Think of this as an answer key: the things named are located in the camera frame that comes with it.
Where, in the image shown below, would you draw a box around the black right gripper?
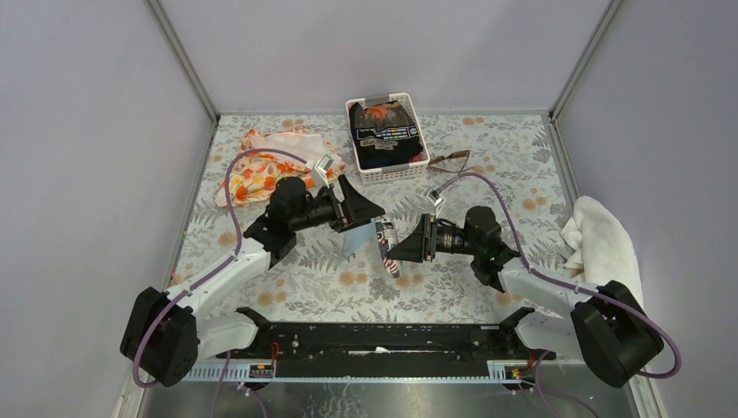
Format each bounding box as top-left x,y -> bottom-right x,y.
386,213 -> 481,263

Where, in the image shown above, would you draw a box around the black printed folded garment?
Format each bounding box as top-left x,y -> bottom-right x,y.
348,100 -> 426,171

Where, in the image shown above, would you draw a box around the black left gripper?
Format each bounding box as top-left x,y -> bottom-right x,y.
290,175 -> 385,233

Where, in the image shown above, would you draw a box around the orange floral cloth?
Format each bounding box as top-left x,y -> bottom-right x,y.
214,125 -> 346,207

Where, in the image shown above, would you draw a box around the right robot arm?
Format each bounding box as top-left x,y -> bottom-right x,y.
387,206 -> 664,388

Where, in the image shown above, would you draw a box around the floral patterned tablecloth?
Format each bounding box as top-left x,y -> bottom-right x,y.
171,114 -> 570,323

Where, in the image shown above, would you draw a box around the white towel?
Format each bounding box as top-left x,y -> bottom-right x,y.
560,196 -> 644,305

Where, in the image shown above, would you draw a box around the white perforated plastic basket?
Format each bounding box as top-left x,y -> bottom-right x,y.
346,92 -> 430,185

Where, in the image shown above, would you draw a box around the brown tinted sunglasses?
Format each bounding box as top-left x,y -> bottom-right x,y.
426,150 -> 472,185

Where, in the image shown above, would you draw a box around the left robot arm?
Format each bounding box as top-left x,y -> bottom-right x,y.
120,175 -> 385,387

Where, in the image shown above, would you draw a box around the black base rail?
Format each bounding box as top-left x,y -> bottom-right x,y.
230,308 -> 543,379

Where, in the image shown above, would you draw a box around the light blue cleaning cloth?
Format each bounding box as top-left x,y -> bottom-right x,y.
343,220 -> 375,257

